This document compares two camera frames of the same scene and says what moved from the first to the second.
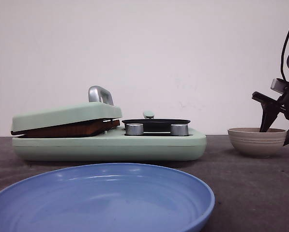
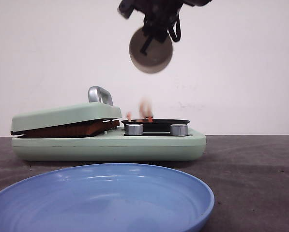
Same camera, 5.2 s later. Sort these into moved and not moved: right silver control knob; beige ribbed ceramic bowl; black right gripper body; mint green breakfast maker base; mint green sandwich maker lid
Moved: black right gripper body; beige ribbed ceramic bowl
Not moved: mint green sandwich maker lid; right silver control knob; mint green breakfast maker base
